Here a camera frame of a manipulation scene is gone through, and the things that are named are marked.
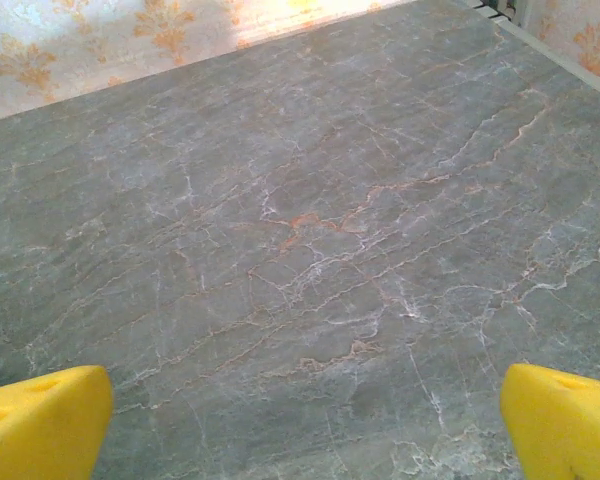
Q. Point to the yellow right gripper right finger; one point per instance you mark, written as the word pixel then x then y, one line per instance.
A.
pixel 570 435

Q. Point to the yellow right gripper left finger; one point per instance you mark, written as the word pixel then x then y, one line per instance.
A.
pixel 40 430

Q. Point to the aluminium frame post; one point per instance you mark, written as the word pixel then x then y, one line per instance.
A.
pixel 522 10

